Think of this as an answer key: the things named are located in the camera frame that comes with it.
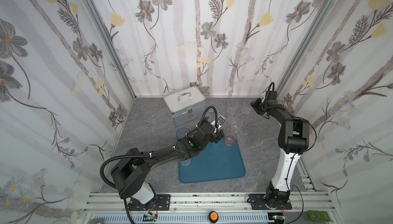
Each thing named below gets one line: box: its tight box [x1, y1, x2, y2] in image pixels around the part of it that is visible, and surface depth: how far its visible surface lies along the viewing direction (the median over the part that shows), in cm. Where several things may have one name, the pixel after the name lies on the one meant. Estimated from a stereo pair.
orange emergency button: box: [207, 210, 219, 224], surface depth 64 cm
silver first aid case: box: [163, 85, 207, 127], surface depth 99 cm
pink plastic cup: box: [224, 130, 238, 147], surface depth 97 cm
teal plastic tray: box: [178, 137, 246, 184], surface depth 88 cm
